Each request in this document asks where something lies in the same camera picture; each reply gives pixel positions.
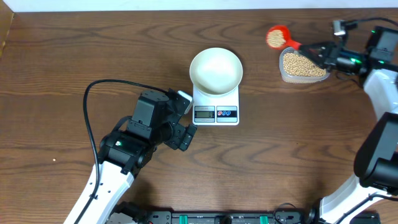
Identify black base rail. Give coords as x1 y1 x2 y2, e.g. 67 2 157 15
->
107 202 305 224

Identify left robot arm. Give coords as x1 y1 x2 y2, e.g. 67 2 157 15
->
65 90 197 223

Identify white digital kitchen scale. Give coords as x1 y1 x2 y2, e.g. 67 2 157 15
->
192 87 239 126

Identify clear plastic container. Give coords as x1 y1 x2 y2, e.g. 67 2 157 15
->
279 47 330 84

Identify soybeans in container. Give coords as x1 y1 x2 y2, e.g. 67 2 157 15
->
283 53 326 77

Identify soybeans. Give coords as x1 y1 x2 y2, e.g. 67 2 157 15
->
266 30 286 48
283 53 326 77

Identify wooden side panel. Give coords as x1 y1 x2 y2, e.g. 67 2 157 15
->
0 0 14 56

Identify red plastic measuring scoop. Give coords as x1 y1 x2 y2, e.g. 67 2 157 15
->
266 25 301 50

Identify cream ceramic bowl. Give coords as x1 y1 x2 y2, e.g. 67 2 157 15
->
189 47 243 96

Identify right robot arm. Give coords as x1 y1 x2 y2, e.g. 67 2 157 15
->
297 23 397 223

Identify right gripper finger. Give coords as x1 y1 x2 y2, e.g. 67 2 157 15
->
298 48 326 69
298 41 336 55

